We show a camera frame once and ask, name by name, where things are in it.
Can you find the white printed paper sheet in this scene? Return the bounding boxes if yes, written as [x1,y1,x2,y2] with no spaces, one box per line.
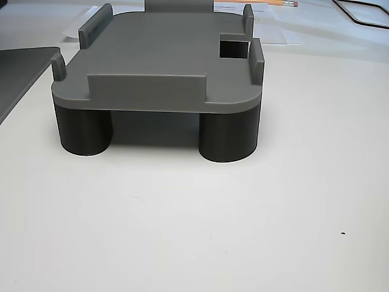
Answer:
[213,0,303,45]

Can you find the black thin loop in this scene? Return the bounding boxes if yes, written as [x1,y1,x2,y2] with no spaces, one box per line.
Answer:
[331,0,389,30]

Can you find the grey rectangular mat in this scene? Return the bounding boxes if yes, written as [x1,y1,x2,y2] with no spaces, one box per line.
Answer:
[0,46,61,124]

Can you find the grey 3D-printed frame holder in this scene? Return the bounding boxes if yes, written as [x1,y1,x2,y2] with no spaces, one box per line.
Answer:
[50,0,264,164]

